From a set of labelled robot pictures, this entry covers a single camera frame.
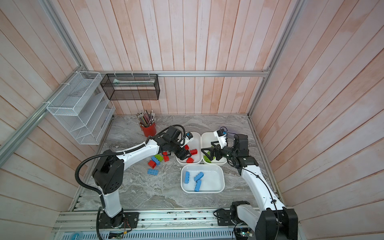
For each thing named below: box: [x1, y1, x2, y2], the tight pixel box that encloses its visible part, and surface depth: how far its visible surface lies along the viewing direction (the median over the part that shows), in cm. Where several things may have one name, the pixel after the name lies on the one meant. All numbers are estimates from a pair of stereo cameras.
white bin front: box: [187, 164, 225, 194], surface depth 88 cm
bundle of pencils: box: [136, 109, 156, 128], surface depth 102 cm
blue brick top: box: [193, 171, 204, 182], surface depth 88 cm
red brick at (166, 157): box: [162, 151, 170, 162], surface depth 97 cm
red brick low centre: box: [148, 160, 157, 169], surface depth 93 cm
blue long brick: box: [184, 171, 190, 184], surface depth 87 cm
